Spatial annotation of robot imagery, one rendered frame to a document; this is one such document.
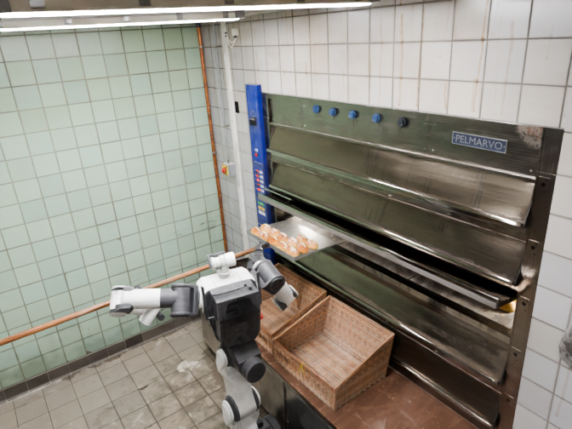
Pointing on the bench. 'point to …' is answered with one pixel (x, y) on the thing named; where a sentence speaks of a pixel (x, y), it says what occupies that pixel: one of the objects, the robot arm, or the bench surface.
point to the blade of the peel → (296, 237)
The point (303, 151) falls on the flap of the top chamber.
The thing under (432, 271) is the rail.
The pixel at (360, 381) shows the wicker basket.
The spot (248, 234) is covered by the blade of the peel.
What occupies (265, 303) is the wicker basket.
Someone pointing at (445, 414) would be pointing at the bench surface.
